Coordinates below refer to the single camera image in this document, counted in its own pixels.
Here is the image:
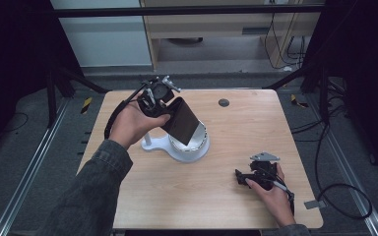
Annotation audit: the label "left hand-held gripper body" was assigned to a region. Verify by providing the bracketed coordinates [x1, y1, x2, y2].
[136, 75, 182, 119]

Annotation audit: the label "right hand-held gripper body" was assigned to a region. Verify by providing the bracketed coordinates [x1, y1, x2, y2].
[249, 150, 281, 192]

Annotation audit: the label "black wallet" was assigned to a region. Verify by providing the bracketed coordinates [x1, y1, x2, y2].
[160, 96, 201, 147]

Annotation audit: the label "white stand with pole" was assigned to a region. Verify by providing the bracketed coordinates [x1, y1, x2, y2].
[140, 130, 211, 164]

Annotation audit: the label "white bowl with silver rim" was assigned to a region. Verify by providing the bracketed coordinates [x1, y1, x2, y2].
[169, 120, 209, 154]

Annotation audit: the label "person's right hand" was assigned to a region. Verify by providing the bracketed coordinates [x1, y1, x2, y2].
[244, 163, 296, 228]

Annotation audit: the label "person's left hand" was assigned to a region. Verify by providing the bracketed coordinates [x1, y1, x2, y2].
[108, 97, 172, 150]

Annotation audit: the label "grey tape strip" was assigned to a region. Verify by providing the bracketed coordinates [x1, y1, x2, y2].
[303, 199, 327, 210]

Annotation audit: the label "yellow black striped tape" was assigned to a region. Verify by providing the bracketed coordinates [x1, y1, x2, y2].
[80, 96, 94, 115]
[289, 93, 309, 109]

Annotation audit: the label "white cabinet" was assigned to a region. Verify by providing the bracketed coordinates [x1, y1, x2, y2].
[49, 0, 153, 69]

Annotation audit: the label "light wooden desk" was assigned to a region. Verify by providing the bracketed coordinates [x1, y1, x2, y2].
[139, 0, 323, 71]

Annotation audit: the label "black metal stand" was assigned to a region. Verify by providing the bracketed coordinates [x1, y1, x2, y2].
[262, 61, 331, 125]
[44, 64, 110, 129]

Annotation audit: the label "right hand-held gripper black cable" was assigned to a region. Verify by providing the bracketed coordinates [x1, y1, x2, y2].
[270, 179, 296, 216]

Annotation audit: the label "hand-held gripper black cable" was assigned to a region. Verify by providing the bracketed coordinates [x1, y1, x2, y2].
[103, 83, 147, 141]
[270, 179, 296, 216]

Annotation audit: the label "left hand-held gripper black cable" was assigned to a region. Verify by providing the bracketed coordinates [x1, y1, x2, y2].
[103, 83, 147, 141]

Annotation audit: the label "black looped floor cable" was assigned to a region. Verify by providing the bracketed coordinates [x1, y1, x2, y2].
[290, 119, 374, 221]

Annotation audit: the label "black horizontal frame bar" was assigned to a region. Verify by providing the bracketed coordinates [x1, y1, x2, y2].
[49, 3, 327, 20]

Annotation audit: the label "aluminium floor rail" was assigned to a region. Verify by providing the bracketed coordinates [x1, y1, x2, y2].
[304, 92, 378, 236]
[0, 97, 71, 236]

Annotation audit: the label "black hanging desk cables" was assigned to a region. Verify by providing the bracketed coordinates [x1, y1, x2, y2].
[263, 12, 307, 71]

